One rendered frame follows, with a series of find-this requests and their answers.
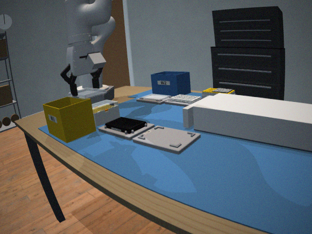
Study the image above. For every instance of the blue bench mat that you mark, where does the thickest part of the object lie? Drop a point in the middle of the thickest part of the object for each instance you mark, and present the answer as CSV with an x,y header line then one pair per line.
x,y
261,186

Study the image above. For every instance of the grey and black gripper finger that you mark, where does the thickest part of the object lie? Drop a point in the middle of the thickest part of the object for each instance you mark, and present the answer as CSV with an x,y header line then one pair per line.
x,y
70,81
96,75

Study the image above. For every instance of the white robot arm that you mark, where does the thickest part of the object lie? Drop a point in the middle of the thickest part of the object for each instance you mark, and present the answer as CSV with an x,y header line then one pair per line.
x,y
87,18

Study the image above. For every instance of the dark blue bin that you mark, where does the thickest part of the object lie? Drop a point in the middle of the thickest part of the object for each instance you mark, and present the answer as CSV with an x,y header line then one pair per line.
x,y
171,83

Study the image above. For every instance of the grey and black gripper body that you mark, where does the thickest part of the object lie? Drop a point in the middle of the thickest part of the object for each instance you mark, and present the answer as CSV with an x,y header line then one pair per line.
x,y
79,66

